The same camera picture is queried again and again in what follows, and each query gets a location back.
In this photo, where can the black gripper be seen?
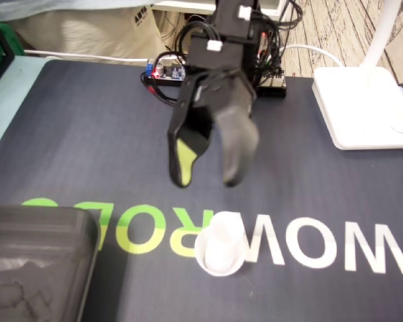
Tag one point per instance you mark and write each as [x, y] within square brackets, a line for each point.
[221, 92]

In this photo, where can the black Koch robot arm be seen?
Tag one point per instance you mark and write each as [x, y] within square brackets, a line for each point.
[218, 50]

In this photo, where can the blue circuit board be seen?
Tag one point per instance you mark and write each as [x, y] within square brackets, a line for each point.
[171, 72]

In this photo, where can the robot controller board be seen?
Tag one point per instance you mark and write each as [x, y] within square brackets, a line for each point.
[275, 78]

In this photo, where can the white plastic cup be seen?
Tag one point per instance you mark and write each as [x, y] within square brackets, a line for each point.
[241, 259]

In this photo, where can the dark grey printed mat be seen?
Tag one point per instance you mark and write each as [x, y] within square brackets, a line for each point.
[87, 151]

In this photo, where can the white shelf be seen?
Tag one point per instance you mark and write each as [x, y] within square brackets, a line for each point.
[181, 6]

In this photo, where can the white lamp base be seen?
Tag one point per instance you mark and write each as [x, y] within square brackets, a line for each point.
[362, 107]

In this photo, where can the white lamp neck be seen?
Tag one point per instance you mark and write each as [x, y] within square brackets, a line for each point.
[377, 40]

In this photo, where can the green box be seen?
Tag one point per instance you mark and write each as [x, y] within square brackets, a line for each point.
[15, 40]

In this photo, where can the black metal rack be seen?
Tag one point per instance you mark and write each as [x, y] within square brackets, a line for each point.
[0, 53]

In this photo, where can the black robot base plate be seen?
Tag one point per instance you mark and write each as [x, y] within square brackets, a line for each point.
[275, 92]

